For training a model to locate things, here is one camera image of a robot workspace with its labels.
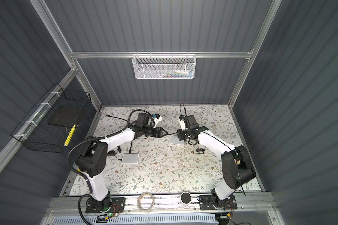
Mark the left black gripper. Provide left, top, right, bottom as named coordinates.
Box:
left=142, top=126, right=168, bottom=138

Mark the white network switch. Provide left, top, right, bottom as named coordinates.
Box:
left=170, top=136, right=185, bottom=145
left=122, top=153, right=140, bottom=165

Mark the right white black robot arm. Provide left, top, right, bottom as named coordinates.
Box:
left=177, top=115, right=256, bottom=209

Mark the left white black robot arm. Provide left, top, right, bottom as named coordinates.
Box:
left=67, top=109, right=169, bottom=212

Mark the clear tape roll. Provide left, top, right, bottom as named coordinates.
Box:
left=137, top=192, right=155, bottom=212

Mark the yellow green marker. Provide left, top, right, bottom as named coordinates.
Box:
left=64, top=124, right=77, bottom=147

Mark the black foam pad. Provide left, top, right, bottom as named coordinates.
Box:
left=48, top=106, right=86, bottom=128

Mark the white wire mesh basket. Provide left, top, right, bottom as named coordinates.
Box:
left=132, top=54, right=197, bottom=79

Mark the aluminium front rail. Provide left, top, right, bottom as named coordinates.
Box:
left=45, top=192, right=278, bottom=216

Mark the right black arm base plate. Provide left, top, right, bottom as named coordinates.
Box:
left=196, top=195, right=238, bottom=211

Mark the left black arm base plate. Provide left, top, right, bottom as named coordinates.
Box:
left=85, top=197, right=126, bottom=216

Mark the black wire basket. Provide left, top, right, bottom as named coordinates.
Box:
left=11, top=85, right=92, bottom=153

